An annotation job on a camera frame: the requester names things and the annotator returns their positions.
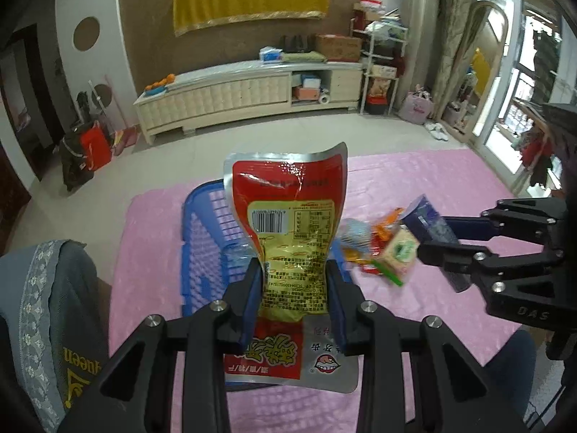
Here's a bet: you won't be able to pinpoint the green white snack box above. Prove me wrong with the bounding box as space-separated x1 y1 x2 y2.
375 225 419 287

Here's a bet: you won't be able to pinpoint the green folded cloth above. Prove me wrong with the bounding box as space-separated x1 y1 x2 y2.
281 51 327 64

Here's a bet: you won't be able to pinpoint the grey covered chair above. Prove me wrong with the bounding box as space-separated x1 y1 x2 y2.
1 240 109 432

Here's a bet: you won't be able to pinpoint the dark blue snack bag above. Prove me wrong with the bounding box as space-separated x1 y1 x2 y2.
400 192 472 293

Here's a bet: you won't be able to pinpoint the blue plastic basket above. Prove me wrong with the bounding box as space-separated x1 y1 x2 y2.
181 180 359 394

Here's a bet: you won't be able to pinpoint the red silver snack pouch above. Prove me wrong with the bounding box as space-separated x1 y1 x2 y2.
222 141 362 395

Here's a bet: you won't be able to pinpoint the silver air conditioner tower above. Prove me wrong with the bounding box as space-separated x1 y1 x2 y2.
397 0 439 106

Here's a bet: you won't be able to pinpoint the blue striped clear snack bag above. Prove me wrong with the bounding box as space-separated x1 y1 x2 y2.
336 218 375 256

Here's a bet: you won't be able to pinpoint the white slippers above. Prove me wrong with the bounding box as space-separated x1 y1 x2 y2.
423 121 449 142

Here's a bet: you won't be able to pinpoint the dark backpack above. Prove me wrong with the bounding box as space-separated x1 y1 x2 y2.
59 127 94 193

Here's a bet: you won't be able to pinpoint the cream tv cabinet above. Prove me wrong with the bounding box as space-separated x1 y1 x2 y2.
134 61 362 144

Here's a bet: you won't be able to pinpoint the blue tissue pack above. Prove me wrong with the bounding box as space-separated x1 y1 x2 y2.
259 46 283 64

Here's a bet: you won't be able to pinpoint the oranges on blue plate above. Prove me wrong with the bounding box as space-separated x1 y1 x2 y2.
144 73 176 96

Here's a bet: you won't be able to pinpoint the cardboard box on cabinet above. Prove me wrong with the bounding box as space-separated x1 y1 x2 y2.
315 34 362 63

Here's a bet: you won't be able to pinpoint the white metal shelf rack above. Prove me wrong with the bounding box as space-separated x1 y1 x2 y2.
349 0 409 114

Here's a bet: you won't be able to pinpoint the orange long snack packet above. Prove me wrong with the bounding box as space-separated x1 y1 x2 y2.
371 207 404 246

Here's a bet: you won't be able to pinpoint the pink quilted table cloth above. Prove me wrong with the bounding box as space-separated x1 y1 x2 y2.
110 146 522 432

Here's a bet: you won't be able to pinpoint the pink bag on floor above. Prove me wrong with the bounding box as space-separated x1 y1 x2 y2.
398 90 434 125

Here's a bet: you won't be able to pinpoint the red shopping bag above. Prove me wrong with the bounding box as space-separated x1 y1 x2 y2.
80 121 113 172

